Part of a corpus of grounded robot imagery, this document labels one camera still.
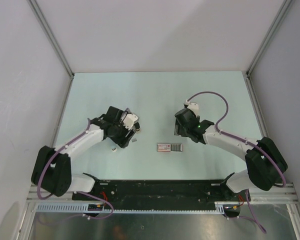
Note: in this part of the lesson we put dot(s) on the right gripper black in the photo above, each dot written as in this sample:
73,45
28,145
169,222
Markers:
178,130

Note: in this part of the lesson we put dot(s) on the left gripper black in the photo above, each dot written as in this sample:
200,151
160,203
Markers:
123,141

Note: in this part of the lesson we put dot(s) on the light blue stapler cover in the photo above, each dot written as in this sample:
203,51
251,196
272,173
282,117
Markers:
114,149

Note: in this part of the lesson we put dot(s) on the red staple box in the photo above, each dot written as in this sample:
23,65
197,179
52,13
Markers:
169,147

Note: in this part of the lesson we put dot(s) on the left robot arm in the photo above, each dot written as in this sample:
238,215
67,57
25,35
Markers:
53,174

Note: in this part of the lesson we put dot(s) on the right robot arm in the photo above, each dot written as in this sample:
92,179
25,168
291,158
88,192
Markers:
265,165

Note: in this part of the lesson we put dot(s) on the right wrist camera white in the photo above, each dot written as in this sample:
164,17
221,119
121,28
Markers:
193,106

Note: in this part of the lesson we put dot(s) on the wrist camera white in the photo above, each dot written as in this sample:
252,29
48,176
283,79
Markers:
193,106
130,120

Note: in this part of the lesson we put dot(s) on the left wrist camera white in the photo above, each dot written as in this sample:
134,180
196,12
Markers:
130,120

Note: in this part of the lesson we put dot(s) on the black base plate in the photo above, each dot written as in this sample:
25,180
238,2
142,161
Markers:
165,195

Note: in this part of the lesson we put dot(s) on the aluminium rail frame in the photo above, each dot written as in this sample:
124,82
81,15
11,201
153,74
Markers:
276,195

